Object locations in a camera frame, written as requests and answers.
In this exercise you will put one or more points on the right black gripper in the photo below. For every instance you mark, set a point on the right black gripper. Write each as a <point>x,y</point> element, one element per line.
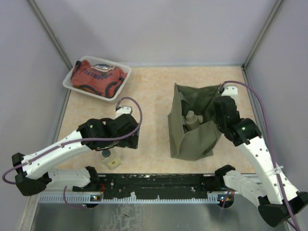
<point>217,116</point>

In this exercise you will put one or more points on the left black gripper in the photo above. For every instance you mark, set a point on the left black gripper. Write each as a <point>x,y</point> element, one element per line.
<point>130,142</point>

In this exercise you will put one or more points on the green bottle white cap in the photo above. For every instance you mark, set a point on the green bottle white cap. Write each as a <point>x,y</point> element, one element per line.
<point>193,121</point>

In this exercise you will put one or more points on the square clear bottle black cap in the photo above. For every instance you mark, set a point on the square clear bottle black cap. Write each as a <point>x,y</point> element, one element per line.
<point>111,158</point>

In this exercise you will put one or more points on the olive green canvas bag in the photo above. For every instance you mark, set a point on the olive green canvas bag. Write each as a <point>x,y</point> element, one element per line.
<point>197,143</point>

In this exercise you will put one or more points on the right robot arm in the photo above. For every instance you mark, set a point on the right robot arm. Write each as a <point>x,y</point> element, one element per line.
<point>276,198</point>

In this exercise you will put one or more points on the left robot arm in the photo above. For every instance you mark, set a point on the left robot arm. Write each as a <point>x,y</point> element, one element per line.
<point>37,172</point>

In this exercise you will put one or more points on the red printed t-shirt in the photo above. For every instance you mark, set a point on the red printed t-shirt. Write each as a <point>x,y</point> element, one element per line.
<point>100,79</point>

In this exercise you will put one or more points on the white plastic basket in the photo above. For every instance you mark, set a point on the white plastic basket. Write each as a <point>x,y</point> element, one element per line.
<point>95,60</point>

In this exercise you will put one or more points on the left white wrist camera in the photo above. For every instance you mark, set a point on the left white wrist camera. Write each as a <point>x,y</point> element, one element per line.
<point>122,110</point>

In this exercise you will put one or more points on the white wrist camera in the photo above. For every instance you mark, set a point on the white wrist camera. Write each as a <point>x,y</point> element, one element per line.
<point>230,90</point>
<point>122,110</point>

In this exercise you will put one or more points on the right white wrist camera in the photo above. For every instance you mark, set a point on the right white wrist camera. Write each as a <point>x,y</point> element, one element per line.
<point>230,90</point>

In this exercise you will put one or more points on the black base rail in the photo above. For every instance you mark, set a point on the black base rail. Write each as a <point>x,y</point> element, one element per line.
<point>153,186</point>

